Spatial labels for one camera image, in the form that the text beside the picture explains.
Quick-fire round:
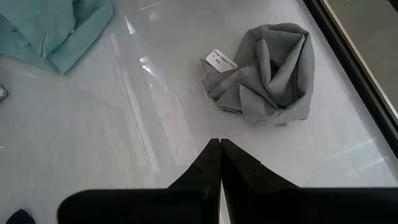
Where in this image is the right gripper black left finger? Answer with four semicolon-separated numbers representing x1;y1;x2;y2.
57;138;221;224

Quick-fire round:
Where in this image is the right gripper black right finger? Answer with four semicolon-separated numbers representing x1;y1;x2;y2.
220;138;398;224

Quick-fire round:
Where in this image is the grey cloth napkin white label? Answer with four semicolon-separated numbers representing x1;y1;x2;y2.
198;22;315;127

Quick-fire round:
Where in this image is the navy blue cloth napkin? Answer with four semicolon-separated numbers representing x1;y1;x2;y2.
5;208;37;224

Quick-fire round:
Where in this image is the teal cloth napkin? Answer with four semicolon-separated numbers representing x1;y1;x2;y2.
0;0;114;75

